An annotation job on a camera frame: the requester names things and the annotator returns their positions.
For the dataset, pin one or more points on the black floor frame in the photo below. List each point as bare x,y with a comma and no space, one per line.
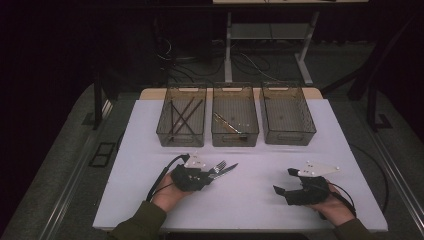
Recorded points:
100,154

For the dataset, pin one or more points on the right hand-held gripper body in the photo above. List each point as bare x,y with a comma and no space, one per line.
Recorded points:
310,193

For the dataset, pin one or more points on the person's left hand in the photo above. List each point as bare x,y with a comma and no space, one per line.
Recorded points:
166,196

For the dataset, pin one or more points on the black metal stand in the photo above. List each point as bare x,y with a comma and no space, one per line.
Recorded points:
371,110
97,110

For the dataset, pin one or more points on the aluminium floor rail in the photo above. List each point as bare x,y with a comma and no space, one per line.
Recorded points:
71,186
401,186

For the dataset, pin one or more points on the white tablecloth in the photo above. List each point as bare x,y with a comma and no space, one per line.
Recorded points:
250,200

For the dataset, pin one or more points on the white metal desk frame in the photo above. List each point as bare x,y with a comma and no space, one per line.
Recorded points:
228,50

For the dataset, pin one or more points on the person's right hand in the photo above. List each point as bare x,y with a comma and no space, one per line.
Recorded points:
335,210

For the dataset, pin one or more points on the smoky transparent plastic bin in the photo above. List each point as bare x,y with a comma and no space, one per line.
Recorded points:
180,141
240,103
283,110

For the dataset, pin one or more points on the light wooden table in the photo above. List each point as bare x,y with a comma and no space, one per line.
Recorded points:
150,94

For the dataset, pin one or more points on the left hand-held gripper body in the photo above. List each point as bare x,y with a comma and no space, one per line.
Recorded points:
186,178

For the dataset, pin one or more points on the metal fork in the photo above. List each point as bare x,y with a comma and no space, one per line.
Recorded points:
226,170

